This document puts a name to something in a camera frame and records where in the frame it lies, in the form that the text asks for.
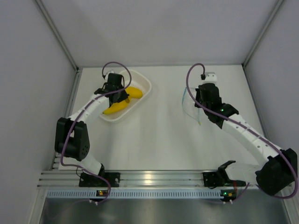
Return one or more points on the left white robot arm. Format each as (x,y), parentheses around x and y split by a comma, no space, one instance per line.
(72,137)

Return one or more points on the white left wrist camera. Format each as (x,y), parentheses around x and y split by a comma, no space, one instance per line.
(105,74)

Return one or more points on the aluminium mounting rail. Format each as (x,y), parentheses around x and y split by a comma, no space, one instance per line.
(129,178)

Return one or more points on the white perforated plastic basket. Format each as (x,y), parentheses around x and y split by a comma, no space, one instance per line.
(138,81)

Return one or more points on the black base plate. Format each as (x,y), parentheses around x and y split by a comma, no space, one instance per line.
(87,180)
(215,179)

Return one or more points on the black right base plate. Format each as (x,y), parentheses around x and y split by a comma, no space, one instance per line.
(215,179)

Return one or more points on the yellow fake banana bunch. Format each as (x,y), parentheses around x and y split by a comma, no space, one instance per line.
(132,93)

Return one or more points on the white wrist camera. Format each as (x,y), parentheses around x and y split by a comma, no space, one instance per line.
(209,77)
(105,74)

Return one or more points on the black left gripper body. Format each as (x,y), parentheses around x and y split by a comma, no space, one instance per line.
(122,95)

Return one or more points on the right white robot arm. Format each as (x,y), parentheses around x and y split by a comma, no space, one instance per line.
(275,169)

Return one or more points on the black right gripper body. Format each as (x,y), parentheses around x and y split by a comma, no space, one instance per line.
(198,95)

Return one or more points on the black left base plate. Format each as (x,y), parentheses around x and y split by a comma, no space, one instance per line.
(87,180)

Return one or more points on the white slotted cable duct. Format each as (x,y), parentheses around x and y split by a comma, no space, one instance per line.
(142,193)

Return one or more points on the clear zip top bag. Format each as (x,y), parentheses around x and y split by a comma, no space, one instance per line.
(189,107)

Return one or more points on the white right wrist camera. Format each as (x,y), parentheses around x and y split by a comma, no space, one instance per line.
(209,77)

